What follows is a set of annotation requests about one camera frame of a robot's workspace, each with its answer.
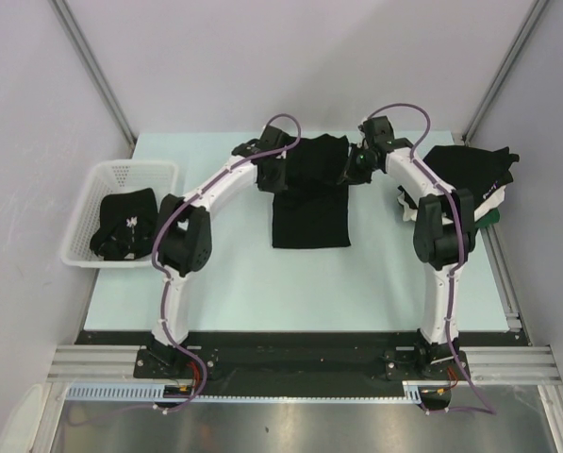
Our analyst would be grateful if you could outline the white plastic laundry basket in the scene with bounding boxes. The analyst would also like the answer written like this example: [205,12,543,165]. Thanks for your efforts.
[60,159,178,269]

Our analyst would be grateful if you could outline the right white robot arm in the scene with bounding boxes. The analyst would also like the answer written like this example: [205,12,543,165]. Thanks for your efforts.
[339,116,476,378]

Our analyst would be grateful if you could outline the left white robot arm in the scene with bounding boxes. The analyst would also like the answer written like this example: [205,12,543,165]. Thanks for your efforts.
[151,125,301,378]

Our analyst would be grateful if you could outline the white folded t-shirt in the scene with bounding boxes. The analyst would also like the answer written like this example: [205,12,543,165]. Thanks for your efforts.
[397,187,505,222]

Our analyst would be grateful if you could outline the green folded t-shirt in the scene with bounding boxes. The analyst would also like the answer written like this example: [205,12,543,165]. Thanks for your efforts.
[475,209,501,230]

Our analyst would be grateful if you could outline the black printed t-shirt in basket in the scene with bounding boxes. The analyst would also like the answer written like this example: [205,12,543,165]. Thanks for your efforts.
[90,188,158,261]

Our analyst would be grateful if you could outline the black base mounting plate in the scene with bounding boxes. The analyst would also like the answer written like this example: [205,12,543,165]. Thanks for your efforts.
[75,331,529,408]

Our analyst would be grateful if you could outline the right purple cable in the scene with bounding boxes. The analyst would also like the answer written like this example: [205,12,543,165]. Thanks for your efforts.
[365,103,497,415]

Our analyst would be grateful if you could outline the purple cable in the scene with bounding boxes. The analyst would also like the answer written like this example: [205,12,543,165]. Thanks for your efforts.
[365,103,497,415]
[68,112,304,428]

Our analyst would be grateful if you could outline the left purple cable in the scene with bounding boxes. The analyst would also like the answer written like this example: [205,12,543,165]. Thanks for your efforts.
[68,112,304,428]

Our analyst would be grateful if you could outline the right aluminium frame post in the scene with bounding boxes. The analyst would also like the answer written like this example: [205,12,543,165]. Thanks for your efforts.
[461,0,553,145]

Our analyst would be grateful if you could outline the aluminium frame post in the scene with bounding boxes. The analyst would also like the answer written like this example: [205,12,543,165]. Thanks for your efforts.
[49,0,138,149]
[461,0,553,145]

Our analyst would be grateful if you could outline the left aluminium frame post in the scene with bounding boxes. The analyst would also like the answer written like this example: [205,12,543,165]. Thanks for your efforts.
[49,0,138,149]

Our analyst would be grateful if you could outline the white slotted cable duct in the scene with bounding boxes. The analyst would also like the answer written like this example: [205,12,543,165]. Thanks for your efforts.
[66,380,423,405]

